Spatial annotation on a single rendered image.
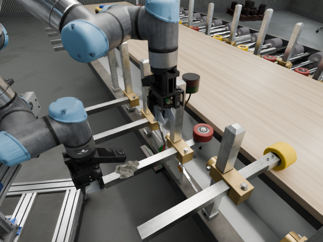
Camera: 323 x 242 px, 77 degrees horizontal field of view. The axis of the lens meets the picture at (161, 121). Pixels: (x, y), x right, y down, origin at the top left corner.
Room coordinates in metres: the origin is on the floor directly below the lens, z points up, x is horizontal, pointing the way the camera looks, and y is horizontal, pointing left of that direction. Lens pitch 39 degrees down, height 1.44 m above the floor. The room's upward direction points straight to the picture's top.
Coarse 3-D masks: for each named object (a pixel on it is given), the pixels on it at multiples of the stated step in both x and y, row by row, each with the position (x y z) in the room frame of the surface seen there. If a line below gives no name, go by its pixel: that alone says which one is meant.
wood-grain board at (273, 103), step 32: (192, 32) 1.93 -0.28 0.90; (192, 64) 1.23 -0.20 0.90; (224, 64) 1.23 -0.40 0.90; (256, 64) 1.23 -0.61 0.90; (192, 96) 0.85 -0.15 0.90; (224, 96) 0.85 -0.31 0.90; (256, 96) 0.85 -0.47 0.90; (288, 96) 0.85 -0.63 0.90; (320, 96) 0.85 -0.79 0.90; (224, 128) 0.61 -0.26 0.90; (256, 128) 0.61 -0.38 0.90; (288, 128) 0.61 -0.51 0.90; (320, 128) 0.61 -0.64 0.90; (256, 160) 0.45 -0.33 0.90; (320, 160) 0.45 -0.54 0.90; (288, 192) 0.34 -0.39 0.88; (320, 192) 0.33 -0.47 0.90
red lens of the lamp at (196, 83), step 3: (183, 78) 0.59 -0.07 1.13; (186, 81) 0.58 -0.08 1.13; (189, 81) 0.58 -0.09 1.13; (192, 81) 0.58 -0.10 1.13; (195, 81) 0.58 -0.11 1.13; (198, 81) 0.59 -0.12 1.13; (186, 84) 0.58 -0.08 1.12; (189, 84) 0.58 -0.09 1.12; (192, 84) 0.58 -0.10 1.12; (195, 84) 0.58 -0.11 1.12; (198, 84) 0.59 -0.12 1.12
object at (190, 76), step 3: (183, 75) 0.61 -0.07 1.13; (186, 75) 0.61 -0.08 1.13; (189, 75) 0.61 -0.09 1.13; (192, 75) 0.61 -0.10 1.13; (195, 75) 0.61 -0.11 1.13; (198, 75) 0.61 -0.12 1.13; (186, 78) 0.59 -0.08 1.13; (189, 78) 0.59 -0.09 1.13; (192, 78) 0.59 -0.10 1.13; (195, 78) 0.59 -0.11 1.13; (198, 78) 0.59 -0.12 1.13; (189, 87) 0.58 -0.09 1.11; (192, 87) 0.58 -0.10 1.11; (186, 93) 0.58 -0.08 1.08; (189, 96) 0.61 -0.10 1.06; (186, 102) 0.60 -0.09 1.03
